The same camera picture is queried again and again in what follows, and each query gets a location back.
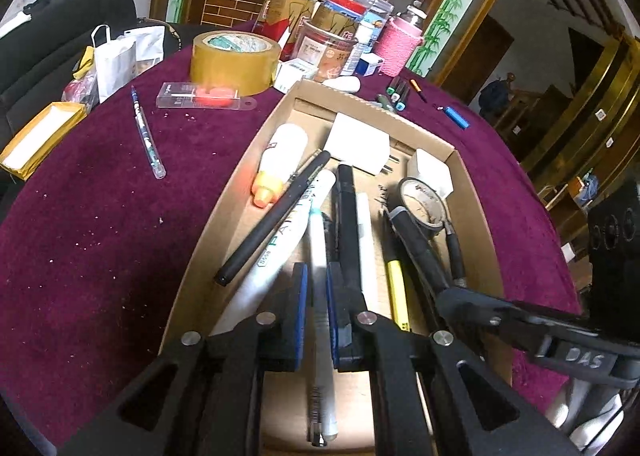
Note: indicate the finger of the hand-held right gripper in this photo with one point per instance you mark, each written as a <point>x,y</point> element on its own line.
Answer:
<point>480,311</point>

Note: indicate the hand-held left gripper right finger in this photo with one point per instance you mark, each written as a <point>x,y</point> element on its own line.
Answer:
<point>332,321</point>

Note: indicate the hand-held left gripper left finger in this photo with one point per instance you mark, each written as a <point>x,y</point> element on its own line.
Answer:
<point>300,311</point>

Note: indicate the retractable black gel pen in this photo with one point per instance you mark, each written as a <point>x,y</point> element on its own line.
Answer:
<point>456,251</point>

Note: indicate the white pen teal band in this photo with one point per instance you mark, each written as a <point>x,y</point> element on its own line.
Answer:
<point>322,386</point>

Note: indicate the white paint marker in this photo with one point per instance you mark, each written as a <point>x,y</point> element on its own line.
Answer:
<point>280,246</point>

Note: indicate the plain white pen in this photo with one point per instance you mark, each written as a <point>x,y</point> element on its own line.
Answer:
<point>367,256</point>

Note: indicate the capped black gel pen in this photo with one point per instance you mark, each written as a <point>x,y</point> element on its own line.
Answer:
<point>327,236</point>

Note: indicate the cardboard box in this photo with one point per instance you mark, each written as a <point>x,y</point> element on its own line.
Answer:
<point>240,236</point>

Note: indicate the slim black pen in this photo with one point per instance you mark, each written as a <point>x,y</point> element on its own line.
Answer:
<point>272,218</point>

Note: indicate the black marker pale ends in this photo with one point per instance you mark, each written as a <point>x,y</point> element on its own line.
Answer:
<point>348,216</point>

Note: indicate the black electrical tape roll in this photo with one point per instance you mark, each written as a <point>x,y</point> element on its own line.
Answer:
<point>425,206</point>

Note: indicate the small white charger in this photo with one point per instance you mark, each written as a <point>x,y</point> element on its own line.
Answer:
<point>431,170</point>

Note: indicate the white glue bottle orange cap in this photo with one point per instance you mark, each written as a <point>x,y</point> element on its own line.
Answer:
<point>282,155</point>

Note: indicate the large white charger adapter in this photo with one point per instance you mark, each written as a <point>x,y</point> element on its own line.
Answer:
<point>357,140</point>

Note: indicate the person's right hand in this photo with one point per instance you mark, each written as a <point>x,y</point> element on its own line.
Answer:
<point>590,406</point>

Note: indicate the blue lighter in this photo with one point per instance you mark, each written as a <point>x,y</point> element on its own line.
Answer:
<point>457,117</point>

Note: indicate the green pen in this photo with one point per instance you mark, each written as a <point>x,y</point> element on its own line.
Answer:
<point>386,102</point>

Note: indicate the black marker teal cap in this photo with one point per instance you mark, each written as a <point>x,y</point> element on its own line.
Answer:
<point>401,95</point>

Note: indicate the white oval eraser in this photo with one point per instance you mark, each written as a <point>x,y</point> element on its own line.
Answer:
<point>342,84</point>

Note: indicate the blue patterned pen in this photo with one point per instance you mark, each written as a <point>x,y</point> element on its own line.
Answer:
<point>147,135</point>

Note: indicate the small white box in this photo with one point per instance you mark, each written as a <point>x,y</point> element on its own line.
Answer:
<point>295,75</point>

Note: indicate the clear case orange item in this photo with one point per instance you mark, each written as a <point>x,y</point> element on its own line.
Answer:
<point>200,95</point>

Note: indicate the wooden door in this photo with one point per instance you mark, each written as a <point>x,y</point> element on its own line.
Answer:
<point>480,55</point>

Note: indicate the white blue printed box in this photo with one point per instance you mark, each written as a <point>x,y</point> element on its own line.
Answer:
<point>371,65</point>

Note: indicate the brown packing tape roll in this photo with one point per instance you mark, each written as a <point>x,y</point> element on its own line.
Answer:
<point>235,63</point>

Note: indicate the pink woven thermos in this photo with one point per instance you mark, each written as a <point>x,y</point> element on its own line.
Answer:
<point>397,43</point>

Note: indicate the white pouch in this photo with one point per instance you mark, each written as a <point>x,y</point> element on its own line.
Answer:
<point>147,48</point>

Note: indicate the clear jar printed label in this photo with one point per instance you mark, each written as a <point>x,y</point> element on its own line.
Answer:
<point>350,10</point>

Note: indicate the white paper bag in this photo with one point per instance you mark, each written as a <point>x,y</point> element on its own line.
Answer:
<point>115,68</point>

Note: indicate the red snack bag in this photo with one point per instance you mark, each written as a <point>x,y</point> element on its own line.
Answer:
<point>80,93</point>

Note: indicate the yellow lidded box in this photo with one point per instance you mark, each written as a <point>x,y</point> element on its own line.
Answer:
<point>40,140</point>

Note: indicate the wooden counter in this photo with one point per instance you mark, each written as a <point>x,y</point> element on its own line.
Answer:
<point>227,3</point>

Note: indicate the black cloth bag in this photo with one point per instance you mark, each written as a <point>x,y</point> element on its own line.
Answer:
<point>45,35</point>

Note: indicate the dark jacket on post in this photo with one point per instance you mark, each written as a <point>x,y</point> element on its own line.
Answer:
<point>495,98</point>

